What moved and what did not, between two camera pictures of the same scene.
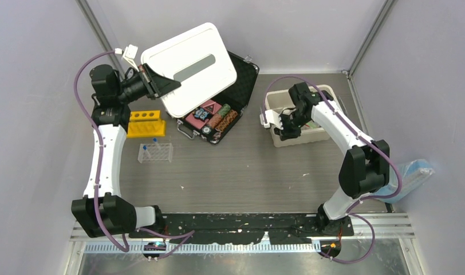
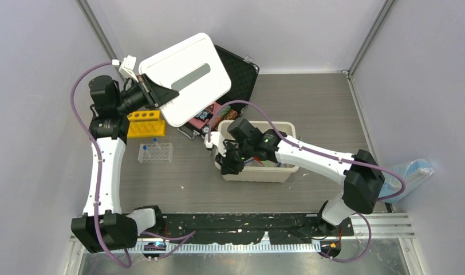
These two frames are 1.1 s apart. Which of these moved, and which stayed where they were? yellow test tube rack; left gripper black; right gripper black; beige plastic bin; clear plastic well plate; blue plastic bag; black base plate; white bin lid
Moved: white bin lid; beige plastic bin; right gripper black; left gripper black
Stayed: clear plastic well plate; blue plastic bag; yellow test tube rack; black base plate
